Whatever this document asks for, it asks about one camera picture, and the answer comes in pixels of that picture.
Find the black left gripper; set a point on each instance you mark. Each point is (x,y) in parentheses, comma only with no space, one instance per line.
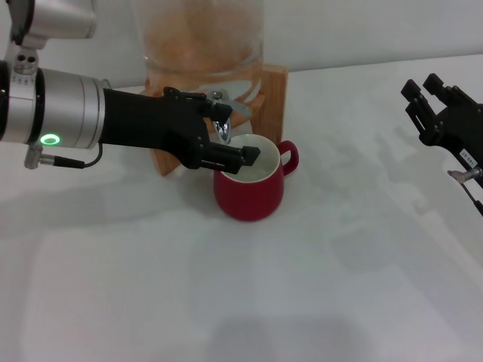
(151,120)

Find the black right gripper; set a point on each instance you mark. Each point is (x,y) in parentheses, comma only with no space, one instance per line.
(464,132)

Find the chrome dispenser faucet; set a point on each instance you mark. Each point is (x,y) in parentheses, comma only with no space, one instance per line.
(224,132)

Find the red ceramic cup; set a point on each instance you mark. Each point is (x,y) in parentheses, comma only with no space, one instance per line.
(245,196)

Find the wooden dispenser stand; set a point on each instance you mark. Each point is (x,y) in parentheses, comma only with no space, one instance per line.
(273,109)

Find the glass water dispenser jar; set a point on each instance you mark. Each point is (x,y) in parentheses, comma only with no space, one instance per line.
(200,37)

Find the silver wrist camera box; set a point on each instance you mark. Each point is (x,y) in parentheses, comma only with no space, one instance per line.
(60,19)

